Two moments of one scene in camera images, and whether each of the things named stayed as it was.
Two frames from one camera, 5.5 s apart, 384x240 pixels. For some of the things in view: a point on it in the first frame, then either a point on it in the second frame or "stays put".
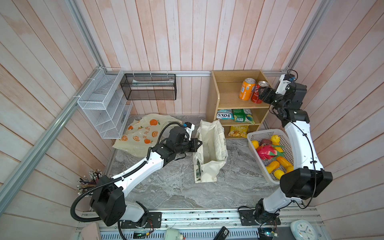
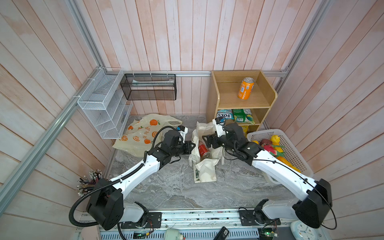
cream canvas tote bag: x=212 y=153 stays put
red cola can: x=255 y=95 to x=203 y=151
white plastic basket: x=266 y=134 stays put
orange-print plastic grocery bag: x=144 y=133 stays put
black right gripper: x=270 y=94 to x=210 y=137
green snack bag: x=243 y=115 stays put
